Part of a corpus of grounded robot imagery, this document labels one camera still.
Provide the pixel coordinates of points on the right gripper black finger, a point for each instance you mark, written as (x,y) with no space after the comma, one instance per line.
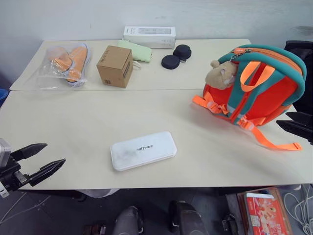
(298,132)
(302,116)

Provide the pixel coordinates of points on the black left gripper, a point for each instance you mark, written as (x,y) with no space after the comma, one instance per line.
(11,175)

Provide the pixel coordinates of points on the orange and teal backpack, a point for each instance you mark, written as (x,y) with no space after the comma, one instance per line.
(266,98)

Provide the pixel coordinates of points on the white rectangular case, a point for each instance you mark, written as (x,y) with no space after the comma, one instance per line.
(143,150)

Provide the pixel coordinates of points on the black round open case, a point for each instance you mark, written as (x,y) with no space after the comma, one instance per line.
(172,61)

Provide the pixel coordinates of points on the black office chair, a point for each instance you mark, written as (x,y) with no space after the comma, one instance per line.
(299,52)

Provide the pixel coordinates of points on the blue object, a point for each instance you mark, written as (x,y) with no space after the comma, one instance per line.
(2,96)

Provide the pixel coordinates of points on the orange shoes in bag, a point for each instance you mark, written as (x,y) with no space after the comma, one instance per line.
(41,78)

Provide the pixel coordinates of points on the red printed box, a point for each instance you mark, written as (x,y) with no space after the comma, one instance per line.
(265,215)

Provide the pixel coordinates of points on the tan plush animal toy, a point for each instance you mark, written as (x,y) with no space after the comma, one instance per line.
(220,76)

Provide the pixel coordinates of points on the orange shoe with white sole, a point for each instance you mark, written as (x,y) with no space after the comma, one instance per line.
(79,56)
(62,61)

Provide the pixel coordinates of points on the grey rounded shape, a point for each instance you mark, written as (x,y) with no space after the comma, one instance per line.
(128,220)

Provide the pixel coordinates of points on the brown cardboard box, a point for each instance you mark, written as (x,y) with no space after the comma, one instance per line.
(113,66)

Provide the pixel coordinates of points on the black rounded shape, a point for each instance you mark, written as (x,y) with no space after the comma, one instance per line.
(188,218)

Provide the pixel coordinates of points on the light green pouch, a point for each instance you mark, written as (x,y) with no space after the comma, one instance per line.
(139,52)

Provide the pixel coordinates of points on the long white printed box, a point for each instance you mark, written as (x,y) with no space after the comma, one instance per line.
(149,36)

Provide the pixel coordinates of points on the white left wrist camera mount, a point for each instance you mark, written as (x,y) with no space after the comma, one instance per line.
(4,148)

